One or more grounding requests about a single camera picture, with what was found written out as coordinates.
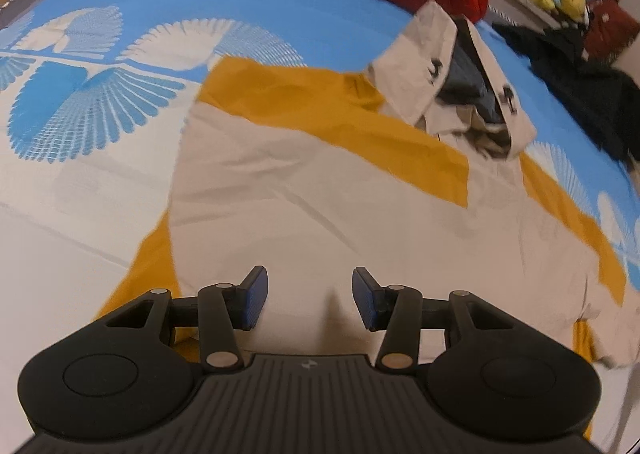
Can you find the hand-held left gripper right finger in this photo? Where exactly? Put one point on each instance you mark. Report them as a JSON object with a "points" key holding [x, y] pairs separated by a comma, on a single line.
{"points": [[364, 298]]}

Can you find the dark red bag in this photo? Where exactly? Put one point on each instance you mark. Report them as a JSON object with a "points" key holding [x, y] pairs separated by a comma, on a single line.
{"points": [[612, 28]]}

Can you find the black clothes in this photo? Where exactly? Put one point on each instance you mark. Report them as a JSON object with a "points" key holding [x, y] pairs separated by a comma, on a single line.
{"points": [[585, 83]]}

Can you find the beige and yellow jacket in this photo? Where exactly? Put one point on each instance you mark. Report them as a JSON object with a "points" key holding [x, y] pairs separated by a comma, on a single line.
{"points": [[320, 194]]}

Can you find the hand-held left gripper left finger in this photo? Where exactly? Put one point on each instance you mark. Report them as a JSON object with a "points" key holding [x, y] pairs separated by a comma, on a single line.
{"points": [[255, 298]]}

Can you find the blue and white printed bedsheet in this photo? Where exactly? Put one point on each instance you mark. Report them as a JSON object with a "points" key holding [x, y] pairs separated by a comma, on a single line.
{"points": [[75, 143]]}

